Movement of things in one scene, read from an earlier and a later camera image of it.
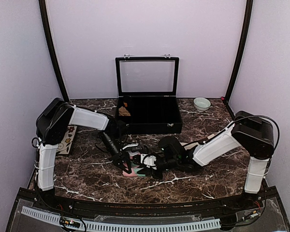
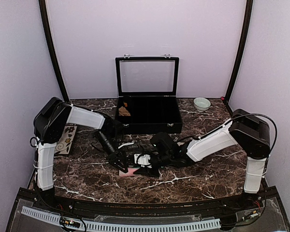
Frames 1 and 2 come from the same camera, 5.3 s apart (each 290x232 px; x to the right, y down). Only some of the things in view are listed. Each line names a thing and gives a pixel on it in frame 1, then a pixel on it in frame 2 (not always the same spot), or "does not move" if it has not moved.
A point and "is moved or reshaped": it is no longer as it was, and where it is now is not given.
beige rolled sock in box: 123,111 does not move
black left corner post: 43,9 does not move
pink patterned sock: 134,171 is moved or reshaped
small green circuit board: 67,221 does not move
